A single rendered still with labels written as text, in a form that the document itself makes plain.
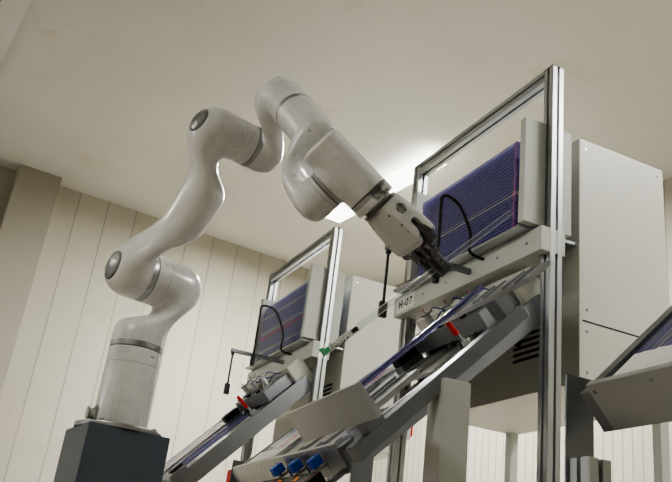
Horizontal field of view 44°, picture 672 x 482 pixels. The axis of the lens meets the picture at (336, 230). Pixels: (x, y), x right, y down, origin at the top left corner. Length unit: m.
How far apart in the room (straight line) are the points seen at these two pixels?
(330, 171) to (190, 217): 0.51
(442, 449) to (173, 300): 0.75
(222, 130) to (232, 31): 2.54
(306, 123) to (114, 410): 0.75
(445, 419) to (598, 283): 0.90
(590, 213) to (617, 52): 1.98
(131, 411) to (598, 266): 1.29
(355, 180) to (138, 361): 0.69
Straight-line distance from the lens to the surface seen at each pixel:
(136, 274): 1.94
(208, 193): 1.90
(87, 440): 1.83
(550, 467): 2.08
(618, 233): 2.48
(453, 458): 1.59
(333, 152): 1.50
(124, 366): 1.91
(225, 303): 6.72
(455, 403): 1.60
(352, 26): 4.19
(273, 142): 1.88
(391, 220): 1.51
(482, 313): 2.14
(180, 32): 4.47
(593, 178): 2.49
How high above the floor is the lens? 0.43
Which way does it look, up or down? 24 degrees up
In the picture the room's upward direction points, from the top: 7 degrees clockwise
